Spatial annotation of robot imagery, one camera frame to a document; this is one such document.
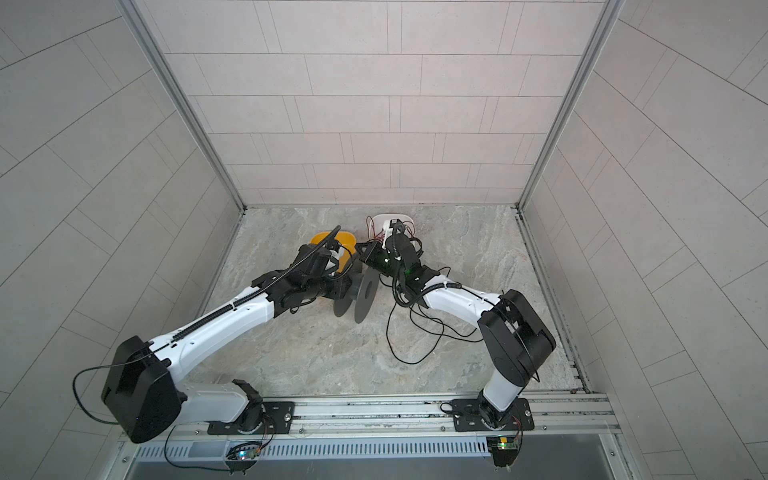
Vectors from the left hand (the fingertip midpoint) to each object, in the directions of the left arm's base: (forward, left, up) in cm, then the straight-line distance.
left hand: (355, 278), depth 81 cm
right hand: (+6, +1, +6) cm, 8 cm away
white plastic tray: (+27, -5, -10) cm, 30 cm away
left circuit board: (-38, +21, -9) cm, 45 cm away
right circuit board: (-37, -37, -13) cm, 54 cm away
